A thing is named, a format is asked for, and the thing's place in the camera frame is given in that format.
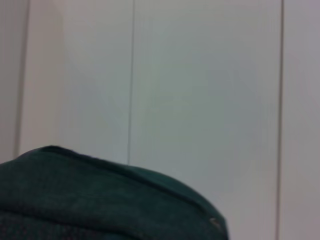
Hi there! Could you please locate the dark teal zip bag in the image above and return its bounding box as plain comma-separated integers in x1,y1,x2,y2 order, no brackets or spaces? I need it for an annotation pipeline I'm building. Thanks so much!
0,145,230,240

